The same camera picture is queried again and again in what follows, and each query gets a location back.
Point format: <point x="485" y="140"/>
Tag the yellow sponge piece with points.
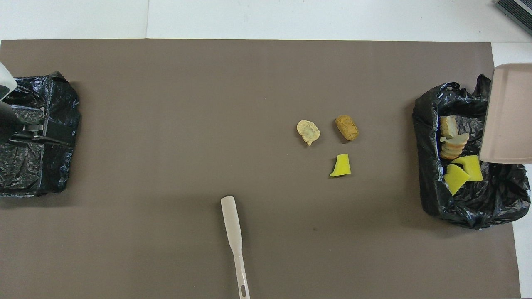
<point x="341" y="166"/>
<point x="455" y="179"/>
<point x="471" y="166"/>

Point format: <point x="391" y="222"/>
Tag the pale beige bread chunk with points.
<point x="308" y="131"/>

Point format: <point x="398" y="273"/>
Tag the grey ribbed device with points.
<point x="519" y="10"/>

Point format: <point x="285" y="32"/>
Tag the brown fried nugget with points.
<point x="347" y="127"/>

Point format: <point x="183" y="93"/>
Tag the beige plastic dustpan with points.
<point x="509" y="112"/>

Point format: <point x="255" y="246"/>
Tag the brown table mat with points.
<point x="166" y="166"/>

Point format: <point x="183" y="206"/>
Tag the striped croissant piece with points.
<point x="454" y="146"/>
<point x="449" y="126"/>

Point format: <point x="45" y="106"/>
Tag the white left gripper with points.
<point x="5" y="81"/>

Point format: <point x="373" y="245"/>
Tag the black bag lined bin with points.
<point x="54" y="174"/>
<point x="498" y="203"/>

